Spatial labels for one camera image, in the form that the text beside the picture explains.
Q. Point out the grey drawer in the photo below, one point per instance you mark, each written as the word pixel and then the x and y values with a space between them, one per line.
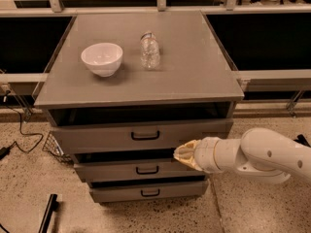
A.
pixel 151 189
pixel 130 165
pixel 141 127

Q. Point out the black bar on floor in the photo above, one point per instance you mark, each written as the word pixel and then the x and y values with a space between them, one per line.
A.
pixel 51 207

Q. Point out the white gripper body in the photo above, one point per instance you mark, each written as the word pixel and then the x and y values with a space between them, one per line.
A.
pixel 204 154

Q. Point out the white ceramic bowl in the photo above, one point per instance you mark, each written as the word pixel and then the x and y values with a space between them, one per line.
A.
pixel 103 59

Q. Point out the metal railing frame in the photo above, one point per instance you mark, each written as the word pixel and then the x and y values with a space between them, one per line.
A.
pixel 155 0

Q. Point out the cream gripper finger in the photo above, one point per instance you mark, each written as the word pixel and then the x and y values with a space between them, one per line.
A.
pixel 188 160
pixel 187 149

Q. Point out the black middle drawer handle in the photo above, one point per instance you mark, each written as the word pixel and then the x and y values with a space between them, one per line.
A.
pixel 148 171

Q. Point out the wire mesh basket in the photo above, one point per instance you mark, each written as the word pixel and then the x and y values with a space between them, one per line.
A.
pixel 52 147

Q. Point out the grey bottom drawer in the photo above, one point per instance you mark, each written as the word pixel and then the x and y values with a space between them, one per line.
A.
pixel 151 189

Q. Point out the black top drawer handle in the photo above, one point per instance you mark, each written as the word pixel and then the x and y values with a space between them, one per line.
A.
pixel 144 136

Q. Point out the grey middle drawer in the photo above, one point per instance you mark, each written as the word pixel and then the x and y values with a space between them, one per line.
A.
pixel 130 165

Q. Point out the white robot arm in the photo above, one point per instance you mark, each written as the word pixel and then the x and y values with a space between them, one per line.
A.
pixel 260 154

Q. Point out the black bottom drawer handle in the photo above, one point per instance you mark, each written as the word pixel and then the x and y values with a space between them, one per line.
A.
pixel 150 193

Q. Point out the black drawer handle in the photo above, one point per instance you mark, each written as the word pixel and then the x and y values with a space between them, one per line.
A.
pixel 150 193
pixel 148 171
pixel 144 136

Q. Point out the black chair base leg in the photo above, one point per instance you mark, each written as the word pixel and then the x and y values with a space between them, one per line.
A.
pixel 300 139

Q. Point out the clear plastic water bottle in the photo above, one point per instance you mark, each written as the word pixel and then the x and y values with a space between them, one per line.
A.
pixel 150 56

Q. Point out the grey top drawer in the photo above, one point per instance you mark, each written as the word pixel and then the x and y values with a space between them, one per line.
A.
pixel 141 127

